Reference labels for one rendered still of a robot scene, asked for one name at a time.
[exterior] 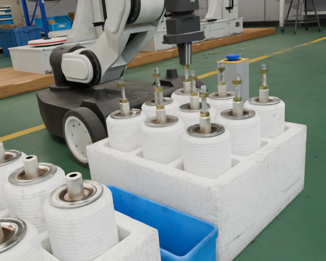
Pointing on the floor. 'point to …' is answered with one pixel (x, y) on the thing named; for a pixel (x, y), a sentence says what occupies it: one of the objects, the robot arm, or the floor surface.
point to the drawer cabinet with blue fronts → (7, 17)
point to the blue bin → (169, 227)
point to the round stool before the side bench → (301, 19)
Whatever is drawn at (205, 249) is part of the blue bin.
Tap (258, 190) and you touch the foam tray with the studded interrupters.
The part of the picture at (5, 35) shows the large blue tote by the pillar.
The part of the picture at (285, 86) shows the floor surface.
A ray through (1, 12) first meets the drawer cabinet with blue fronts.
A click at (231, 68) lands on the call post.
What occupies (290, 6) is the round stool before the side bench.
